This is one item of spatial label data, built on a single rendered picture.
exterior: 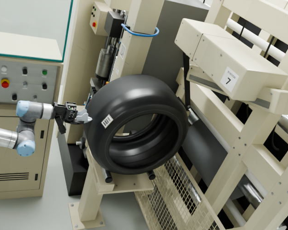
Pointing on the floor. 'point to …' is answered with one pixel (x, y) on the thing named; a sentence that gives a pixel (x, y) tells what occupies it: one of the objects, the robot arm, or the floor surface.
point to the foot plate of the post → (73, 208)
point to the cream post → (144, 10)
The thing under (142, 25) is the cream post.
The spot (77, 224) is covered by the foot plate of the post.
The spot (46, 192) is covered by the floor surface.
